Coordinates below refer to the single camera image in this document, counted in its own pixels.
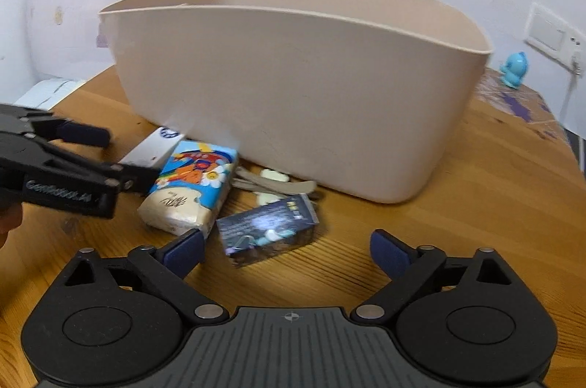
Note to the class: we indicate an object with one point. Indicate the beige plastic storage basket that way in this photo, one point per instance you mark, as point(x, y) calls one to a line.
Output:
point(297, 95)

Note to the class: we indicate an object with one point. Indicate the colourful printed tissue packet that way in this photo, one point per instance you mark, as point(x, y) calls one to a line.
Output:
point(192, 186)

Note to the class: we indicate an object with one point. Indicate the person's left hand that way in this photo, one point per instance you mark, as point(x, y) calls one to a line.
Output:
point(8, 225)

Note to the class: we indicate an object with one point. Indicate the white carton blue logo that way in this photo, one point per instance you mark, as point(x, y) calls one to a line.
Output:
point(149, 150)

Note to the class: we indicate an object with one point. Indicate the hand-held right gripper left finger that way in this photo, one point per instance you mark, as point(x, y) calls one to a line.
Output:
point(185, 251)

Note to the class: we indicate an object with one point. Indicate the white wall outlet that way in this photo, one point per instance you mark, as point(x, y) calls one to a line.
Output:
point(549, 33)

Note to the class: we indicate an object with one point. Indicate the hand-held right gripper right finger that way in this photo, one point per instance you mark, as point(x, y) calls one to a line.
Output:
point(390, 253)

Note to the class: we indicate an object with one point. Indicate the blue toy figurine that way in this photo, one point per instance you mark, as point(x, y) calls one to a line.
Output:
point(515, 69)

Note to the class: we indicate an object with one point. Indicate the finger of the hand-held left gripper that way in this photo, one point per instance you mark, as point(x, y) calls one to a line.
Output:
point(137, 178)
point(84, 134)

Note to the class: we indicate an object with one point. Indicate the clear mat purple print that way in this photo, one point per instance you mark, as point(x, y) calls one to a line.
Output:
point(517, 104)

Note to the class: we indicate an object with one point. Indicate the dark printed small box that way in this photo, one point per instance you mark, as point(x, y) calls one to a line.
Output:
point(265, 232)

